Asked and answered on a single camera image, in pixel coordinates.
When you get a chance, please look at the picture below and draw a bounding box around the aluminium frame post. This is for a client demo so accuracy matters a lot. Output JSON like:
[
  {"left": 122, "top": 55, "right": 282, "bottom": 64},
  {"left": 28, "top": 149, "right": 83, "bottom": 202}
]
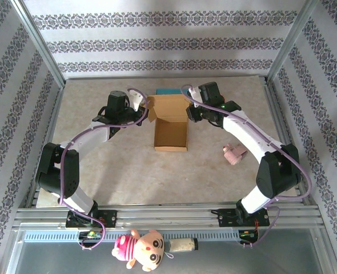
[
  {"left": 266, "top": 0, "right": 320, "bottom": 85},
  {"left": 10, "top": 0, "right": 66, "bottom": 88}
]

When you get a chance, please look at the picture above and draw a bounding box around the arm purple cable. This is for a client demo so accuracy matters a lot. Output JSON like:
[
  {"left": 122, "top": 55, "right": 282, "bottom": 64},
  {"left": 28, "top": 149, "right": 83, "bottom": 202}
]
[
  {"left": 58, "top": 87, "right": 150, "bottom": 251},
  {"left": 180, "top": 83, "right": 312, "bottom": 248}
]

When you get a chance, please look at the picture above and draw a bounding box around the grey slotted cable duct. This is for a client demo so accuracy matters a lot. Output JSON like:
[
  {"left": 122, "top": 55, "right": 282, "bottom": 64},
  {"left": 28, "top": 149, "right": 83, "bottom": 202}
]
[{"left": 22, "top": 229, "right": 262, "bottom": 243}]

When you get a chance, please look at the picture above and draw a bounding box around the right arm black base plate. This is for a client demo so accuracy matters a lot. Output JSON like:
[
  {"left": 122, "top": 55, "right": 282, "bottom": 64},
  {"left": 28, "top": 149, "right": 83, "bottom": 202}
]
[{"left": 217, "top": 208, "right": 271, "bottom": 228}]

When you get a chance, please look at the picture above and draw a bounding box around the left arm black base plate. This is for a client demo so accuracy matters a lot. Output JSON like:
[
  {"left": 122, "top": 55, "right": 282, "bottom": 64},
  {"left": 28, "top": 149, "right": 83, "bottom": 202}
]
[{"left": 65, "top": 209, "right": 118, "bottom": 229}]

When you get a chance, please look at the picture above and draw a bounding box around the wide aluminium frame rail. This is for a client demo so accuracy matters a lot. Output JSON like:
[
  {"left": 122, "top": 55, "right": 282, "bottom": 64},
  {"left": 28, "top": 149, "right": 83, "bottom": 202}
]
[{"left": 13, "top": 203, "right": 325, "bottom": 231}]

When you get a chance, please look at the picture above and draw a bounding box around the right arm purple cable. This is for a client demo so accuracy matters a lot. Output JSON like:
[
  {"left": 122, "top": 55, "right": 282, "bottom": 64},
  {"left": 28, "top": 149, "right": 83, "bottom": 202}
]
[{"left": 180, "top": 83, "right": 312, "bottom": 248}]

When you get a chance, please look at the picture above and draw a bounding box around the thin aluminium frame rail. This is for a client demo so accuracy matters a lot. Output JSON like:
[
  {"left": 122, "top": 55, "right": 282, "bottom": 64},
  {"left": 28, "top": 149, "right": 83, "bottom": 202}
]
[{"left": 64, "top": 74, "right": 269, "bottom": 81}]

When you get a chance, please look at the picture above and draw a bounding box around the blue paper box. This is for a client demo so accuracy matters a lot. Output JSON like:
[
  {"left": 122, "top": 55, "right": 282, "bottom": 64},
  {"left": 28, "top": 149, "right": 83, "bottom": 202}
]
[{"left": 156, "top": 87, "right": 183, "bottom": 96}]

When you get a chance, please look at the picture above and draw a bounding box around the small electronics board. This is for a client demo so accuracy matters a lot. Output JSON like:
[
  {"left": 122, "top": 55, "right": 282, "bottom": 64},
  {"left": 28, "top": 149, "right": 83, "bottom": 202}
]
[
  {"left": 239, "top": 229, "right": 258, "bottom": 239},
  {"left": 79, "top": 230, "right": 102, "bottom": 240}
]

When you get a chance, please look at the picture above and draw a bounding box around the brown cardboard box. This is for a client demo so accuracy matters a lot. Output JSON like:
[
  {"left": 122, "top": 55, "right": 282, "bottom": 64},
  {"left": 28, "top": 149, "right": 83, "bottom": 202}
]
[{"left": 146, "top": 94, "right": 190, "bottom": 152}]

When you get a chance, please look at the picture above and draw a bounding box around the jar of white grains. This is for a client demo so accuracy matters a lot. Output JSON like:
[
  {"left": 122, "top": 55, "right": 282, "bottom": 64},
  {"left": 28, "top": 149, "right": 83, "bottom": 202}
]
[{"left": 167, "top": 237, "right": 199, "bottom": 253}]

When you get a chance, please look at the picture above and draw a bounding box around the pink pig toy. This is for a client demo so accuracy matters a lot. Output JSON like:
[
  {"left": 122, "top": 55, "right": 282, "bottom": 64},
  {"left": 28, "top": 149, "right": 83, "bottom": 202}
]
[{"left": 222, "top": 143, "right": 248, "bottom": 166}]

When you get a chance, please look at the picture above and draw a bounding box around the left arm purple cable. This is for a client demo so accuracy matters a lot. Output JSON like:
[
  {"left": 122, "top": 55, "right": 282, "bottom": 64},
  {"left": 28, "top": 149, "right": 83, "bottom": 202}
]
[{"left": 58, "top": 87, "right": 150, "bottom": 251}]

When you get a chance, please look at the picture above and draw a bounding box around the plush doll with pink toy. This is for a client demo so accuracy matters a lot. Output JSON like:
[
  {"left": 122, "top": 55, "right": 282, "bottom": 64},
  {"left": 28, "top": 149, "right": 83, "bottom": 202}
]
[{"left": 111, "top": 228, "right": 175, "bottom": 272}]

